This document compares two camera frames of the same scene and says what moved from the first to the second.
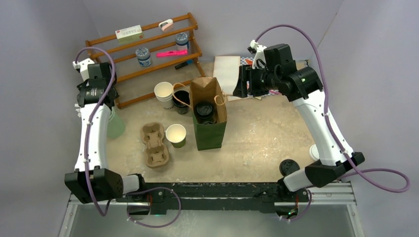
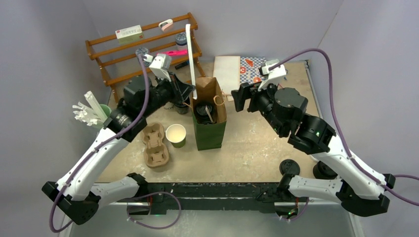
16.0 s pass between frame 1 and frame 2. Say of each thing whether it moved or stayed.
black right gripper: moved
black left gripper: moved
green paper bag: stayed
